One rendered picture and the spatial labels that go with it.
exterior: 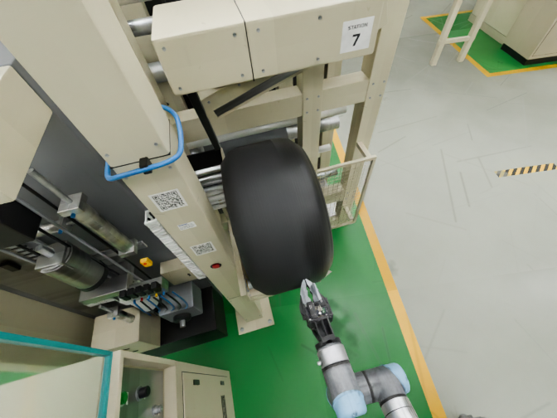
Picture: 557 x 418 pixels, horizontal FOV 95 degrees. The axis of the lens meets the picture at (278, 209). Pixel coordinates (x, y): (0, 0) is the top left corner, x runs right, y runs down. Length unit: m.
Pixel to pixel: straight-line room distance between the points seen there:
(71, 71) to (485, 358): 2.42
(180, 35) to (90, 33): 0.30
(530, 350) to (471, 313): 0.36
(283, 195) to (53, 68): 0.53
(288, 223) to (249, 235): 0.12
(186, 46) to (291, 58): 0.28
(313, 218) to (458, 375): 1.72
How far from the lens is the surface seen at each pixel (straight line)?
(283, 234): 0.74
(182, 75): 0.82
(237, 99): 1.01
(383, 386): 0.87
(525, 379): 2.46
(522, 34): 5.35
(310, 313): 0.77
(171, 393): 1.23
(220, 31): 0.78
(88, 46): 0.53
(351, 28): 0.88
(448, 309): 2.35
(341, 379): 0.75
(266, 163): 0.80
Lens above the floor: 2.03
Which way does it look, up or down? 55 degrees down
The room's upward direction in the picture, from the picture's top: 8 degrees counter-clockwise
